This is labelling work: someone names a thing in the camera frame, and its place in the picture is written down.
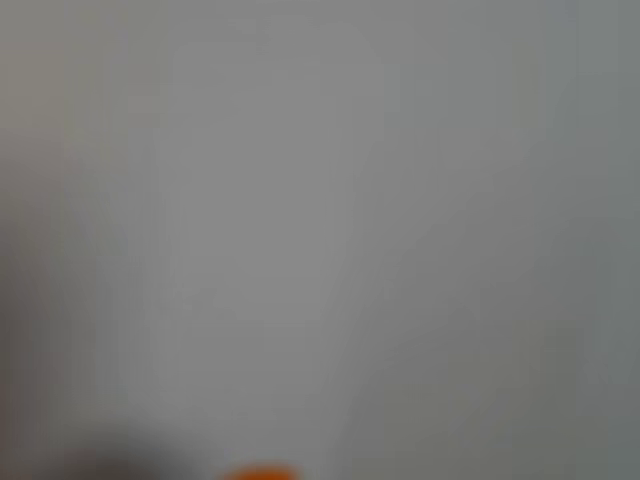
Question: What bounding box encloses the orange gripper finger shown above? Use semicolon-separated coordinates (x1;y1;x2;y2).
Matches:
218;463;302;480

